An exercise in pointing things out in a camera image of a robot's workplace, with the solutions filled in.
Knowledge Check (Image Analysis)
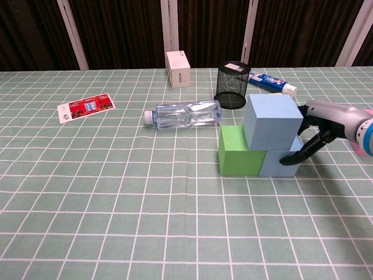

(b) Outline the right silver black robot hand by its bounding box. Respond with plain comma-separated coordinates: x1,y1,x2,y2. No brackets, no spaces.
279,99,372,166

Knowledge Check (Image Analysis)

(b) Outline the blue white toothpaste tube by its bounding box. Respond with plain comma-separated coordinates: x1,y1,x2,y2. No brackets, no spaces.
247,69,298,95

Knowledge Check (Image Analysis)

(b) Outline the green foam cube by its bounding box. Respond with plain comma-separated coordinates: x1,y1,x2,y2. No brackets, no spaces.
217,124,267,177

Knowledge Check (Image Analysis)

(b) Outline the black mesh pen holder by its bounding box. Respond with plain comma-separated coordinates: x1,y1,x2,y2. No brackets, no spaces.
213,61,252,110

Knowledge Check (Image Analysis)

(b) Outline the clear plastic water bottle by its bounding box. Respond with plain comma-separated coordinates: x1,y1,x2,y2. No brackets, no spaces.
143,99,223,130

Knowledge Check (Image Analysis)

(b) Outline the white carton box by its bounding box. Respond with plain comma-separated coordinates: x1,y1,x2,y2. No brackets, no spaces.
165,50,192,89

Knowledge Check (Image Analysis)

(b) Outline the dark pleated curtain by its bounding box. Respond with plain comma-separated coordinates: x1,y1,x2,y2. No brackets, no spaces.
0,0,373,72

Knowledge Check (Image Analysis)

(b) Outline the green checked tablecloth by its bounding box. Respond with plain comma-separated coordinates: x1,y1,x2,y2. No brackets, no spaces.
0,66,373,280

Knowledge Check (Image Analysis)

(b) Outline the red printed card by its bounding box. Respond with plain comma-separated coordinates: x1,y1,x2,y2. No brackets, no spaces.
57,93,117,125

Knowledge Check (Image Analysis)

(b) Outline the white metal frame post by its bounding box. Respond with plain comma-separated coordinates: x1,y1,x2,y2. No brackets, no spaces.
335,0,373,68
240,0,259,64
160,0,180,69
56,0,90,71

